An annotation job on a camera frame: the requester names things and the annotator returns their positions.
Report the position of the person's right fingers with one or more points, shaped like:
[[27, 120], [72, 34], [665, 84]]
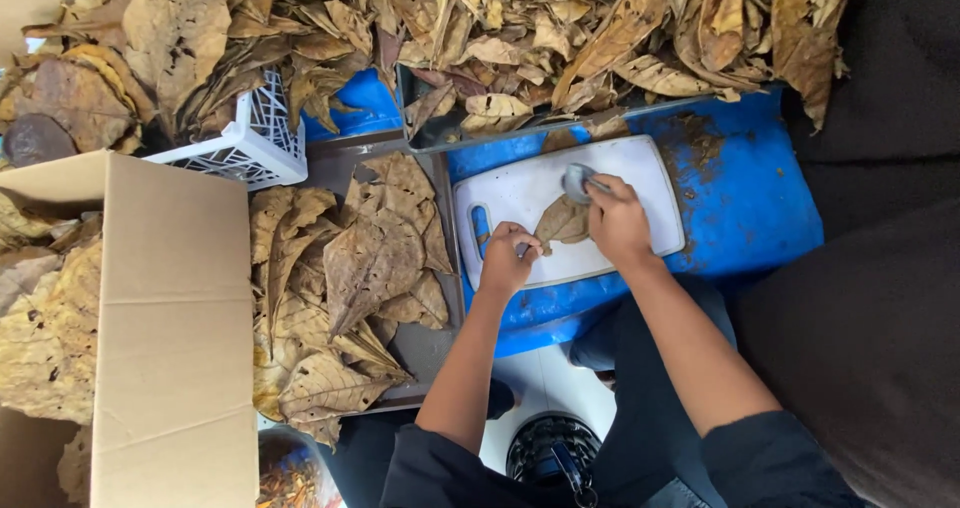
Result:
[[609, 190]]

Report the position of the pile of flattened dry leaves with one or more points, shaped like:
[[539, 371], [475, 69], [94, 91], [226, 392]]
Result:
[[360, 268]]

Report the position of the white plastic basket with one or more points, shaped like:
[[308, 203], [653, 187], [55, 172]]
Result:
[[259, 144]]

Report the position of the person's dark clothing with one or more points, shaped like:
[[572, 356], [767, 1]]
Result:
[[645, 448]]

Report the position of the dry leaves packed in carton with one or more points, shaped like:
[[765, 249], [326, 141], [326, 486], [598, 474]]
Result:
[[49, 335]]

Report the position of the person's left hand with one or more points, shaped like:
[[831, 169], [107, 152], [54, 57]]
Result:
[[501, 264]]

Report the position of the dark brown sofa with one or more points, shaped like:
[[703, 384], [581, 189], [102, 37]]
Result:
[[870, 328]]

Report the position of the cardboard box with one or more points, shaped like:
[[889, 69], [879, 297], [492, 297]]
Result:
[[176, 328]]

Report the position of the person's left fingers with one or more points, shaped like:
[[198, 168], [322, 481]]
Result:
[[525, 244]]

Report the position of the clear container of orange scraps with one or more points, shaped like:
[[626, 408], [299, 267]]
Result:
[[289, 474]]

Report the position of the grey cleaning brush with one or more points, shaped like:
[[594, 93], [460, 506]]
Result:
[[576, 180]]

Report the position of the blue black key holder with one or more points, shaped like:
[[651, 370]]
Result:
[[574, 474]]

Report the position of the white plastic cutting board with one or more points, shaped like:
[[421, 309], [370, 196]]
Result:
[[517, 193]]

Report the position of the brown dry leaf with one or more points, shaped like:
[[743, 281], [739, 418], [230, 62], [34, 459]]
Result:
[[564, 224]]

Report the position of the black round fan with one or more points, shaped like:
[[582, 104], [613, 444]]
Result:
[[536, 452]]

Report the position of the heap of dry leaves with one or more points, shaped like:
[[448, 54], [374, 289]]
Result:
[[525, 27]]

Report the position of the grey metal tray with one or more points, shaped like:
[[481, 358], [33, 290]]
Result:
[[431, 129]]

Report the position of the person's right hand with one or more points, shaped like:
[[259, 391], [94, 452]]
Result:
[[619, 226]]

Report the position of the blue plastic table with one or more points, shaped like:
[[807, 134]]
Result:
[[742, 200]]

